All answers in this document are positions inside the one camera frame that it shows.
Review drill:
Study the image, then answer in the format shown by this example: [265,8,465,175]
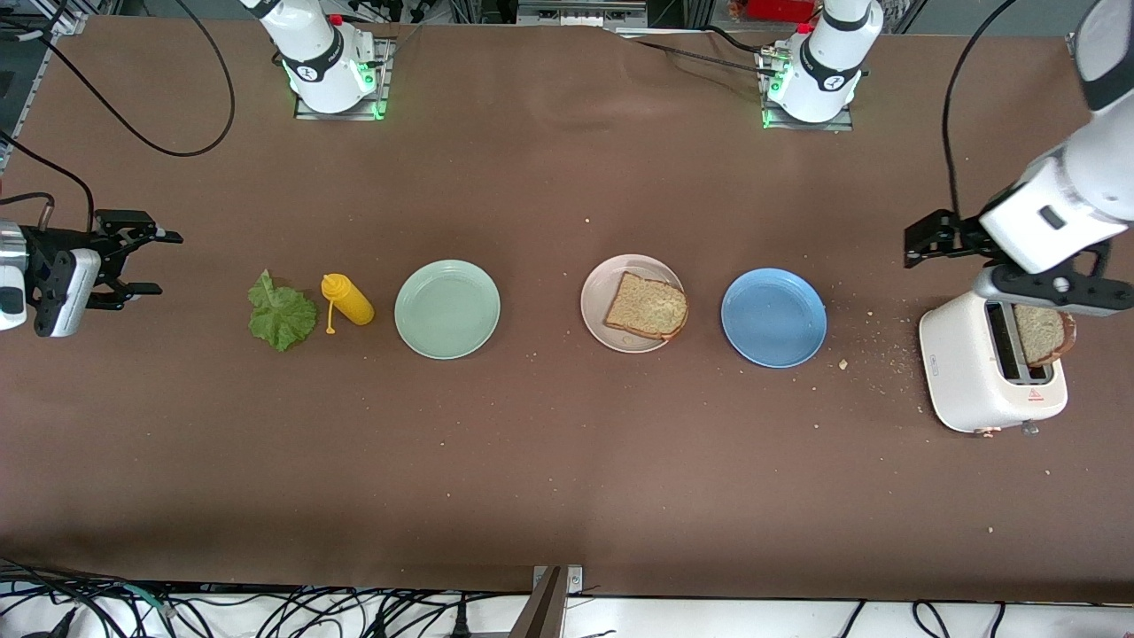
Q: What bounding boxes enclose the aluminium table side rail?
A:
[0,0,87,174]

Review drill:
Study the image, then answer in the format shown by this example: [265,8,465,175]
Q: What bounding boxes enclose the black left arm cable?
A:
[941,0,1020,222]

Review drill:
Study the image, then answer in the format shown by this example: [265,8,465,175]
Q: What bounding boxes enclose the green lettuce leaf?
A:
[247,269,319,353]

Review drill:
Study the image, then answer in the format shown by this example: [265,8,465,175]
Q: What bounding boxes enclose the brown bread slice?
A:
[603,271,691,343]
[1013,304,1079,369]

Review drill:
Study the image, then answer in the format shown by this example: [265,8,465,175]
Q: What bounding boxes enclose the grey metal background device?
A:
[517,0,649,27]

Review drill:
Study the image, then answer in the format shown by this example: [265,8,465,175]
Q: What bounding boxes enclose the mint green plate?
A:
[394,259,502,361]

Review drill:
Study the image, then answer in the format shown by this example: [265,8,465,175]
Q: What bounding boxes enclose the white toaster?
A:
[919,287,1069,437]

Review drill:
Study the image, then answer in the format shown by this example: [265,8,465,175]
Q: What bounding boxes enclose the yellow squeeze bottle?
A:
[321,273,376,336]

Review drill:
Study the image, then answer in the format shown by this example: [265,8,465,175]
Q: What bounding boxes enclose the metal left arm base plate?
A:
[760,46,855,133]

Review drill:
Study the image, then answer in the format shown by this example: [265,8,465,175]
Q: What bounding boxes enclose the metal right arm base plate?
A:
[293,37,392,121]

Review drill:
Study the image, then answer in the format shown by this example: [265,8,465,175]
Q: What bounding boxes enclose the tangled black floor cables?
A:
[0,556,532,638]

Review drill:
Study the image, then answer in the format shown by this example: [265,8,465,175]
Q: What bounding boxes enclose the beige plate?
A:
[580,253,687,354]

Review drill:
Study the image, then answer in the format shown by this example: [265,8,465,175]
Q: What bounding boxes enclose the red background object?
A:
[728,0,818,24]

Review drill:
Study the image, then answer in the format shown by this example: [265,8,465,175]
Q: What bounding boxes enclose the metal table edge bracket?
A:
[509,564,585,638]

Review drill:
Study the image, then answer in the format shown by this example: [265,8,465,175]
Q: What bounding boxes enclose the black cable on table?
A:
[611,25,773,77]

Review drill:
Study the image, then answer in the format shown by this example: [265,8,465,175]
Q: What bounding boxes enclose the blue plate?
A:
[720,268,828,370]

